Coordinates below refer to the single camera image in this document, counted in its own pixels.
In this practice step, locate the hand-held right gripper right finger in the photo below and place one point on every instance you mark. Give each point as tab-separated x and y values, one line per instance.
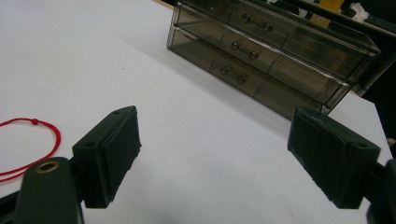
330	155

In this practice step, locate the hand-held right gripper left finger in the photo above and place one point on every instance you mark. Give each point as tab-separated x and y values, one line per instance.
106	155

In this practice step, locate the smoky transparent drawer organizer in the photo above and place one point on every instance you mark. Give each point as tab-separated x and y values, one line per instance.
367	67

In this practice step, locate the black metal bar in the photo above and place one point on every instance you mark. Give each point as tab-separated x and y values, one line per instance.
358	21

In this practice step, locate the white object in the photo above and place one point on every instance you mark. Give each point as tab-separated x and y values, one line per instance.
359	12

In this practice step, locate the yellow object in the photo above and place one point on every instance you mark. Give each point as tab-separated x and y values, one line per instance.
327	7

